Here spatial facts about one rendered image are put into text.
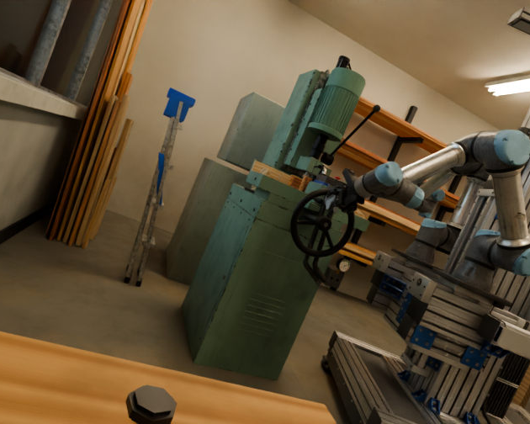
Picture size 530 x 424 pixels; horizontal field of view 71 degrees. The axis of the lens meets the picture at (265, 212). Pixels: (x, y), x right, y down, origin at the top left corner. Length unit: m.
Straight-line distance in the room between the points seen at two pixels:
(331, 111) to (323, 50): 2.66
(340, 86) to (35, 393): 1.63
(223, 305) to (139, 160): 2.54
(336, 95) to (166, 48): 2.54
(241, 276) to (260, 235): 0.20
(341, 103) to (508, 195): 0.80
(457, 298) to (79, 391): 1.40
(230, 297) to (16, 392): 1.25
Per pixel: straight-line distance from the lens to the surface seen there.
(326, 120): 1.81
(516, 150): 1.48
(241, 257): 1.66
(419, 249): 2.14
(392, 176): 1.20
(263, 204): 1.63
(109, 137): 2.65
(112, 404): 0.57
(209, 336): 1.78
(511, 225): 1.58
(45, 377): 0.59
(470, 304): 1.71
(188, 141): 4.00
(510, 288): 2.02
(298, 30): 4.39
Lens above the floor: 0.86
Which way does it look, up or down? 4 degrees down
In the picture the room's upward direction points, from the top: 23 degrees clockwise
